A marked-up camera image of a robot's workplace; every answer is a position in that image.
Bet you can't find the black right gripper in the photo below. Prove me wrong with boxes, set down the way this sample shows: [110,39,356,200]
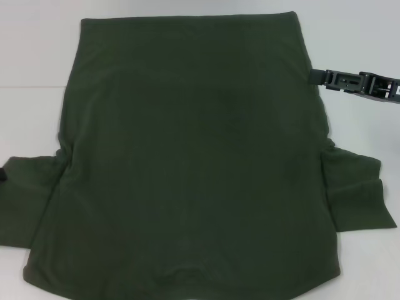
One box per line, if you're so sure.
[309,69,400,104]

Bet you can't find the dark green shirt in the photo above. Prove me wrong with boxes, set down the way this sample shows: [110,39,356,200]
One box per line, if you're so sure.
[0,11,398,300]

